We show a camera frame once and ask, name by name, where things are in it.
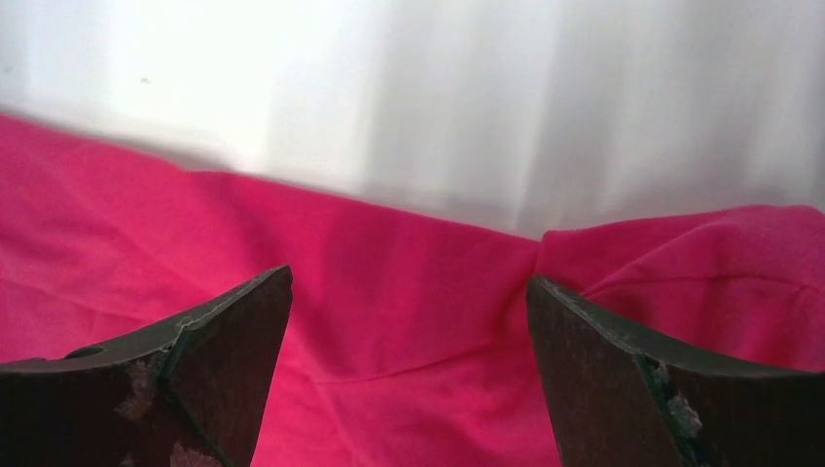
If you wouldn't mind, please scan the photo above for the magenta t shirt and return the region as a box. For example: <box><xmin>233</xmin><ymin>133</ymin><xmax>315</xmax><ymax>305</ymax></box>
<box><xmin>1</xmin><ymin>117</ymin><xmax>824</xmax><ymax>466</ymax></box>

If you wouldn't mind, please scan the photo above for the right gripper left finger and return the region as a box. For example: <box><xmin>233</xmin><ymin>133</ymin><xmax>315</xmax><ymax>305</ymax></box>
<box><xmin>1</xmin><ymin>266</ymin><xmax>293</xmax><ymax>466</ymax></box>

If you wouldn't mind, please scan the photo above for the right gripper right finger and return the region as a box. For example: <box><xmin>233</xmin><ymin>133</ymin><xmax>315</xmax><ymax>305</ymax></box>
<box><xmin>526</xmin><ymin>275</ymin><xmax>824</xmax><ymax>466</ymax></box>

